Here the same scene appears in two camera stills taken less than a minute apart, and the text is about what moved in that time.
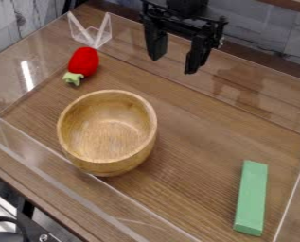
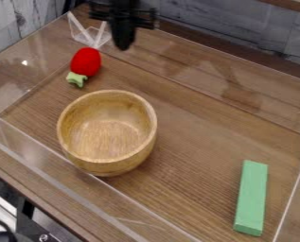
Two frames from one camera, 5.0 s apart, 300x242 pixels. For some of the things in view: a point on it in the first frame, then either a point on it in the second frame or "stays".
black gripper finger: x=199 y=48 -> x=123 y=30
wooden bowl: x=106 y=129 stays
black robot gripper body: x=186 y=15 -> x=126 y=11
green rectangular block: x=250 y=198 stays
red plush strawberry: x=80 y=64 stays
